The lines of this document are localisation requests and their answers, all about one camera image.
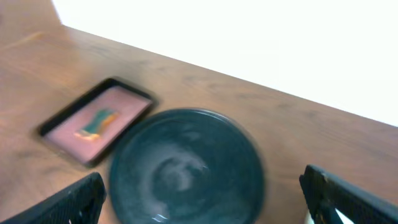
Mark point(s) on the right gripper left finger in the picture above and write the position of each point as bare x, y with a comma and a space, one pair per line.
79, 203

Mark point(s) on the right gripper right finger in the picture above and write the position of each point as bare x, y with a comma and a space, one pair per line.
331, 199

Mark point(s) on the green and yellow sponge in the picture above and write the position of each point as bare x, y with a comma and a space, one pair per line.
98, 124

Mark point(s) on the black rectangular tray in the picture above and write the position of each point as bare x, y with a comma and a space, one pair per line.
131, 101

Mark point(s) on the black round tray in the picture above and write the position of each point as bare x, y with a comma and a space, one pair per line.
186, 166

